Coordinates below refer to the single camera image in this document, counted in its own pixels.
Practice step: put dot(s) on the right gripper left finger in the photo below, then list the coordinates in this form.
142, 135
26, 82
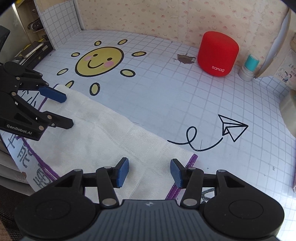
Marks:
109, 178

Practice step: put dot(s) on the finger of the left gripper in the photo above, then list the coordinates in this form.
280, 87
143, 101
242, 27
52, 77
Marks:
56, 120
44, 89

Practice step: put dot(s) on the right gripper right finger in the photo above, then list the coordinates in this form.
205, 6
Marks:
190, 179

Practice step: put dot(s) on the white towel purple trim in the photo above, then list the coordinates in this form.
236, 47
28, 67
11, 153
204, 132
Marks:
101, 137

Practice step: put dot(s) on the black stapler on shelf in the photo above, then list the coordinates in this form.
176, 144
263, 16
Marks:
33, 54

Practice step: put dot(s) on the teal capped white bottle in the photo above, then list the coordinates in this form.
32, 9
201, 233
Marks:
246, 72

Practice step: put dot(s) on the red cylindrical speaker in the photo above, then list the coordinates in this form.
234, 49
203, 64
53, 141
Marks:
217, 53

